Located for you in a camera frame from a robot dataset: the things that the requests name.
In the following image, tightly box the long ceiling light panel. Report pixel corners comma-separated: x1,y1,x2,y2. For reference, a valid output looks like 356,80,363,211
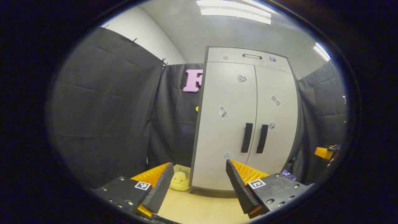
196,0,277,25

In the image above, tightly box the grey cabinet door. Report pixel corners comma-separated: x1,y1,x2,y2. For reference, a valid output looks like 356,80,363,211
246,65,299,175
191,62,258,191

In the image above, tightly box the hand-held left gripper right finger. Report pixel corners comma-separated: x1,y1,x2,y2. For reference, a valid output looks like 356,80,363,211
226,159,310,219

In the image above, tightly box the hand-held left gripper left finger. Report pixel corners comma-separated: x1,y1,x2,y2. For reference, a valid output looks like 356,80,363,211
93,162,175,218

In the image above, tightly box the yellow plush toy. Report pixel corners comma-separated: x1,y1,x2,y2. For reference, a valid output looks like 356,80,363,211
169,168,191,191

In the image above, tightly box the grey double-door shoe cabinet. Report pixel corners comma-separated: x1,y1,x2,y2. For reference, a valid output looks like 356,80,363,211
189,46,301,194

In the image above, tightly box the black door handle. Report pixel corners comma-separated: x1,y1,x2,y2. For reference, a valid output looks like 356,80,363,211
241,123,253,153
257,124,268,154

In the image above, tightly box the small ceiling light panel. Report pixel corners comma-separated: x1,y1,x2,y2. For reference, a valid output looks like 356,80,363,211
313,42,331,61

